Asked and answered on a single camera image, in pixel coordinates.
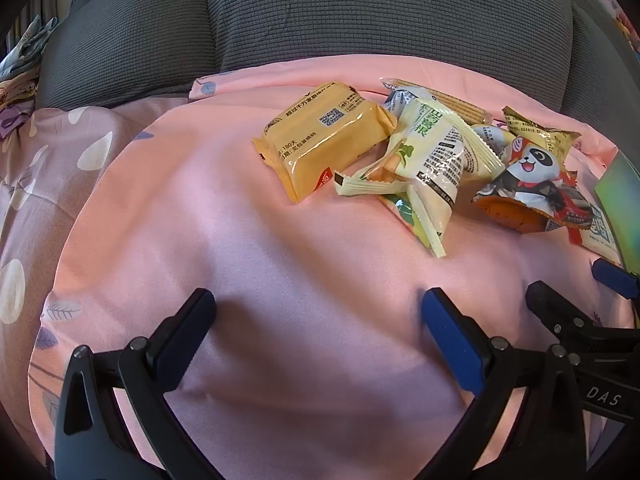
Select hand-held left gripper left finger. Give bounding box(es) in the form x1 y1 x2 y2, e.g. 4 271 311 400
54 287 221 480

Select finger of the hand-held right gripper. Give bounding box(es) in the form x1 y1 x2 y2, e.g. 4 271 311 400
525 281 640 356
591 259 640 306

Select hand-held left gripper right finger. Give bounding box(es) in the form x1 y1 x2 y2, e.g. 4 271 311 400
421 287 586 480

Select pale yellow snack packet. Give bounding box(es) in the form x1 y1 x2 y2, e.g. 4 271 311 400
567 202 623 265

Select green cardboard box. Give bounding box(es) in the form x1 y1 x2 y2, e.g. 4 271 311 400
594 150 640 276

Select panda print snack packet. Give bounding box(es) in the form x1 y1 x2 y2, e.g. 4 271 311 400
472 136 596 235

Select pale green snack packet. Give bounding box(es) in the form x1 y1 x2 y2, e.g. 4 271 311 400
334 98 506 210
377 186 449 259

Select silver white snack packet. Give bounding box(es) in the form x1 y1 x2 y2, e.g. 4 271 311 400
384 87 427 122
472 124 517 159

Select long wafer biscuit packet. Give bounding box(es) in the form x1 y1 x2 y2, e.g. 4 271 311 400
380 78 496 126

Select orange-yellow cake packet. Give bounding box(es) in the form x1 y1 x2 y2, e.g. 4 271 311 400
251 82 397 205

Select pink deer print blanket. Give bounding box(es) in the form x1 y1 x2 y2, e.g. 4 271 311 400
27 55 640 480

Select lilac dotted bed sheet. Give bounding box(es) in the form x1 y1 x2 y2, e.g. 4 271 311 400
0 95 196 456

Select colourful plush toy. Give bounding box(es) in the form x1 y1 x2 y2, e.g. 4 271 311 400
587 0 640 53

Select pile of folded clothes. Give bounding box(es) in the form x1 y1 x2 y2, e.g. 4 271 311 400
0 16 58 111

